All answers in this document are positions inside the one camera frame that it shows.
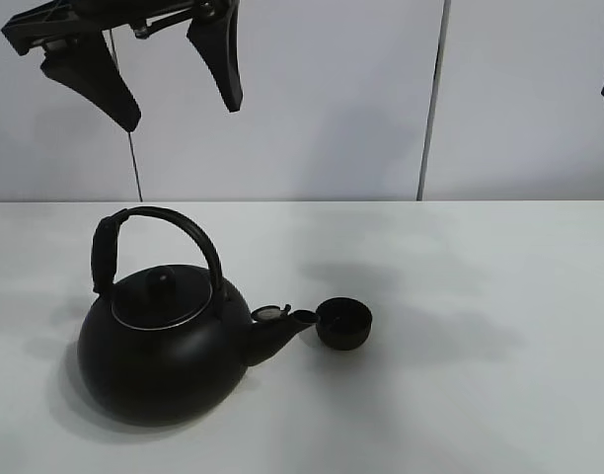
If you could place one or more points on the black round kettle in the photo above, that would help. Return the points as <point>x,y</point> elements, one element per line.
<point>172,341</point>

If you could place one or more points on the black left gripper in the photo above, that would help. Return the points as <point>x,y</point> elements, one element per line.
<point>87,67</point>

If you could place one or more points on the small black teacup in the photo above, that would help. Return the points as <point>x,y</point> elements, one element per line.
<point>344,323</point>

